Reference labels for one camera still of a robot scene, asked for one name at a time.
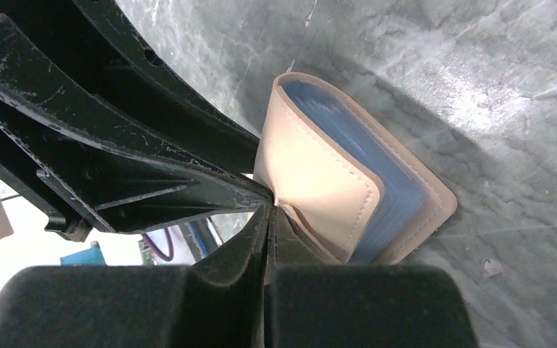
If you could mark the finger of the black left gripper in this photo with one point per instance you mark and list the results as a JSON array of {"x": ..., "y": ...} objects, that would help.
[{"x": 177, "y": 111}]

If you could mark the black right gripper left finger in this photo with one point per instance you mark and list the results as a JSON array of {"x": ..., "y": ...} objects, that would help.
[{"x": 217, "y": 302}]

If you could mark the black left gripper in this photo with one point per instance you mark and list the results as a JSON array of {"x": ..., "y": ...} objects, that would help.
[{"x": 73, "y": 143}]

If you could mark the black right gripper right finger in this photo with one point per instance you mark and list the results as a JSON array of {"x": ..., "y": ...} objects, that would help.
[{"x": 311, "y": 303}]

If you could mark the tan leather card holder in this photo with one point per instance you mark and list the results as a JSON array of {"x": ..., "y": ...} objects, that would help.
[{"x": 354, "y": 191}]

